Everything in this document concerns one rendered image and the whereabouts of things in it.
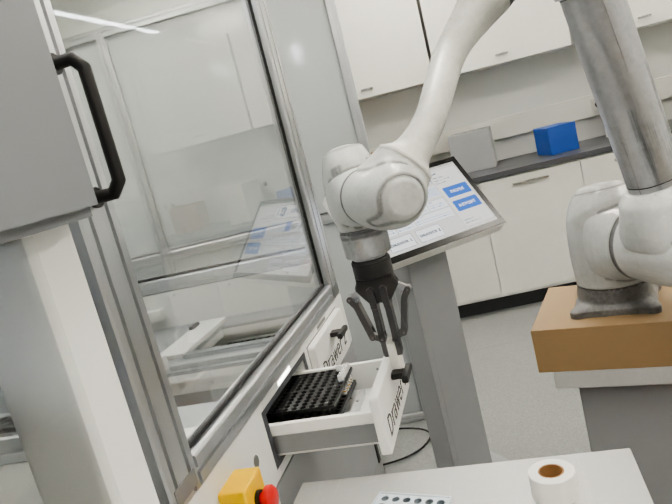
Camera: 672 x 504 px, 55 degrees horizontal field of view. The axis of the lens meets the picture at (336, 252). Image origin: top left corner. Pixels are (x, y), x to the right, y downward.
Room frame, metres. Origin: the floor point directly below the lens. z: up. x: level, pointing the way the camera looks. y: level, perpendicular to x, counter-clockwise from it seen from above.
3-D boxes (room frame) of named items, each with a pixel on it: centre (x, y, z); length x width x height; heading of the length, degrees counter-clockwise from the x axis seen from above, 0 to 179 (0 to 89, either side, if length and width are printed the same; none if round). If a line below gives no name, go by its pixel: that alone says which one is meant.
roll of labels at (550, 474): (0.90, -0.24, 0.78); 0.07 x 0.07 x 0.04
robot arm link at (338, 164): (1.18, -0.06, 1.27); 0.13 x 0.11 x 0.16; 15
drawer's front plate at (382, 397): (1.17, -0.04, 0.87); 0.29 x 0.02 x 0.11; 165
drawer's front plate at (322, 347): (1.52, 0.07, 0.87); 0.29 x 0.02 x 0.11; 165
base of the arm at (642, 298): (1.39, -0.59, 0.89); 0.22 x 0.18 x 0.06; 152
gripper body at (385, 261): (1.19, -0.06, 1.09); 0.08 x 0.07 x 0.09; 75
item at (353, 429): (1.22, 0.16, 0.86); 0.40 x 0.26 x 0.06; 75
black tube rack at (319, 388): (1.22, 0.16, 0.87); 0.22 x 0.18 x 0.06; 75
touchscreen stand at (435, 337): (2.06, -0.28, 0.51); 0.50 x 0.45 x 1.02; 25
